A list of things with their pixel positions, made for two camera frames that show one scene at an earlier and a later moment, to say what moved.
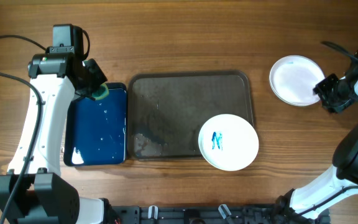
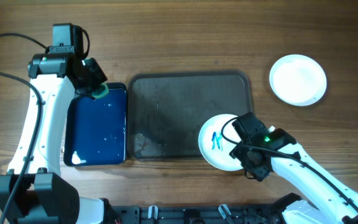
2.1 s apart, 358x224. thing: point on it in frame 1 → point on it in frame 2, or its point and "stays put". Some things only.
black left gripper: (99, 78) stays put
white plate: (293, 78) stays put
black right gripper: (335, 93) → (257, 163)
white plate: (228, 142) stays put
